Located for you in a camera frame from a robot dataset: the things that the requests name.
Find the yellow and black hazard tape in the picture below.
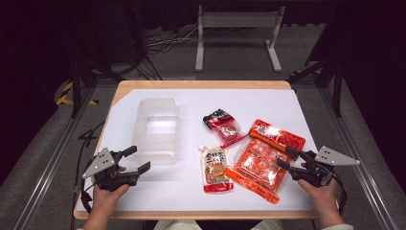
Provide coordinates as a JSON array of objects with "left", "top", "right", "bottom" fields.
[{"left": 56, "top": 80, "right": 100, "bottom": 106}]

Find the person's left hand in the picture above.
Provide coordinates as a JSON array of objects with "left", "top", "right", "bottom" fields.
[{"left": 91, "top": 183, "right": 130, "bottom": 211}]

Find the translucent plastic container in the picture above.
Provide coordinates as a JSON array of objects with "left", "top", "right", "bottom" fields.
[{"left": 131, "top": 97, "right": 180, "bottom": 166}]

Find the grey metal stand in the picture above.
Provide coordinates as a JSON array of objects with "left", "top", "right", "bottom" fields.
[{"left": 194, "top": 4, "right": 286, "bottom": 73}]

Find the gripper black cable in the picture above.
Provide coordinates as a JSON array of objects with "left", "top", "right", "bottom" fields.
[
  {"left": 331, "top": 172, "right": 350, "bottom": 216},
  {"left": 71, "top": 176, "right": 95, "bottom": 215}
]

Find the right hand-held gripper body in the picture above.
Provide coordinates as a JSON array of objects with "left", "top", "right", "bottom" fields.
[{"left": 288, "top": 145, "right": 361, "bottom": 189}]

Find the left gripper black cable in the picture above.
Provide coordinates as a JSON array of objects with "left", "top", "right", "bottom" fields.
[{"left": 71, "top": 176, "right": 95, "bottom": 215}]

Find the bundle of floor cables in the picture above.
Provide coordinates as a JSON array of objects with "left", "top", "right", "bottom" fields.
[{"left": 140, "top": 25, "right": 200, "bottom": 81}]

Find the person's right hand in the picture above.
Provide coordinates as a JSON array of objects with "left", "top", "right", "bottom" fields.
[{"left": 297, "top": 177, "right": 340, "bottom": 216}]

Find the large orange snack packet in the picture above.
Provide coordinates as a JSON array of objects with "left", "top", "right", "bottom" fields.
[{"left": 223, "top": 119, "right": 306, "bottom": 205}]

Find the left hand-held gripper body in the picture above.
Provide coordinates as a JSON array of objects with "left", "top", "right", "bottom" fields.
[{"left": 81, "top": 147, "right": 141, "bottom": 193}]

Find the white spouted sauce pouch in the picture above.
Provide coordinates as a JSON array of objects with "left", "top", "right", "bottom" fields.
[{"left": 198, "top": 144, "right": 235, "bottom": 194}]

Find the aluminium floor rail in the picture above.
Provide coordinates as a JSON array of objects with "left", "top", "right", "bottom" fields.
[
  {"left": 319, "top": 85, "right": 400, "bottom": 230},
  {"left": 12, "top": 85, "right": 97, "bottom": 230}
]

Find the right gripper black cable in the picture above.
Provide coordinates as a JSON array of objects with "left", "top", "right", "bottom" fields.
[{"left": 331, "top": 172, "right": 350, "bottom": 216}]

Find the black tripod stand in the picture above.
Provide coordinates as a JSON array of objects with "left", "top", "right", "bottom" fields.
[
  {"left": 68, "top": 6, "right": 127, "bottom": 119},
  {"left": 286, "top": 57, "right": 348, "bottom": 118}
]

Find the black and red snack packet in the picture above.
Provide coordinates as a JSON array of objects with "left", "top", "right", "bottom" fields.
[{"left": 202, "top": 108, "right": 249, "bottom": 149}]

